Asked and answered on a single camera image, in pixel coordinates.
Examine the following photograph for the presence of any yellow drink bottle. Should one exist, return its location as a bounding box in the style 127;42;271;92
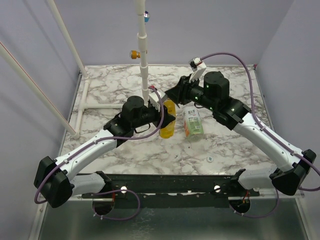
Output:
159;99;176;139

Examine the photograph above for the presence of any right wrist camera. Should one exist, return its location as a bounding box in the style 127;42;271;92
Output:
189;57;207;83

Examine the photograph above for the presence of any left diagonal white pipe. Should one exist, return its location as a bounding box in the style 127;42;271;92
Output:
0;42;80;139

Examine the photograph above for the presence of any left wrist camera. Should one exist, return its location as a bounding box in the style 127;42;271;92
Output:
148;86;168;112

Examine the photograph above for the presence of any green label bottle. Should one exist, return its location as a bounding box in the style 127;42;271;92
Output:
182;106;204;142

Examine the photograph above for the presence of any blue cap on pipe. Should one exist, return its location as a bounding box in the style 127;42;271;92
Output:
144;11;150;23

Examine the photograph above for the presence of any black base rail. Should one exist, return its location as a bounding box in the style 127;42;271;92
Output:
82;173;260;209

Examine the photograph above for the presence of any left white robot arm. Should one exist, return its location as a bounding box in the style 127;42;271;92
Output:
33;96;176;208

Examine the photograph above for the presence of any white green bottle cap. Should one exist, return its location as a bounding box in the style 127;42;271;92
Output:
206;156;213;163

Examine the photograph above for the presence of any white pvc pipe frame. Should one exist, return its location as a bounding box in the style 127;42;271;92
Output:
47;0;149;139

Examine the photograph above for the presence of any yellow cap on pipe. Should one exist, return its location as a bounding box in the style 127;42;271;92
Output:
129;50;141;60

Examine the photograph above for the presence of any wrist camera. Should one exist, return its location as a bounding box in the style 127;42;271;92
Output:
148;86;168;112
189;57;207;83

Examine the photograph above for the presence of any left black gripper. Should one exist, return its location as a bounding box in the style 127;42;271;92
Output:
132;101;175;129

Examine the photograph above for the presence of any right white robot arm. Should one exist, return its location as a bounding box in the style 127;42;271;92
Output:
165;71;316;196

